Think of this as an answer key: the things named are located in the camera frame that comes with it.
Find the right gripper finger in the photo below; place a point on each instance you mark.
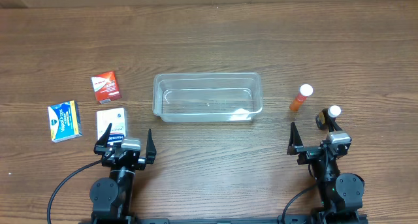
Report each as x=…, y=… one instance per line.
x=332, y=125
x=295, y=145

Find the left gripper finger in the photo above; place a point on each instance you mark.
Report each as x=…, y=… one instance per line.
x=101, y=146
x=151, y=151

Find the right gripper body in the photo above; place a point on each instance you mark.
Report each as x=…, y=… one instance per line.
x=307, y=153

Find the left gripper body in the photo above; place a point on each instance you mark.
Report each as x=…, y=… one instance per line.
x=142, y=162

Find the dark bottle white cap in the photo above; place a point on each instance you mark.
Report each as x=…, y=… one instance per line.
x=320, y=119

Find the white Hansaplast plaster box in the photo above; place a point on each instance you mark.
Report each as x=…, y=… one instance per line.
x=118, y=118

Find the blue yellow VapoDrops box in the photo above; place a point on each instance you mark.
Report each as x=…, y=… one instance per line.
x=64, y=121

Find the orange bottle white cap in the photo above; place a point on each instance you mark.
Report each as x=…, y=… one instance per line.
x=305, y=91

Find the red medicine box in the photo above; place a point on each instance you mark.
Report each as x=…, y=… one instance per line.
x=106, y=87

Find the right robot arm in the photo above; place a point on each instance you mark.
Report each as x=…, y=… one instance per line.
x=340, y=193

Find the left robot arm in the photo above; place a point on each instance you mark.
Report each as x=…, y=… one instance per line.
x=111, y=196

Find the clear plastic container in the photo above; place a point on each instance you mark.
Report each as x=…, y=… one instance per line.
x=207, y=96

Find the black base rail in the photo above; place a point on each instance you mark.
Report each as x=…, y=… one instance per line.
x=222, y=220

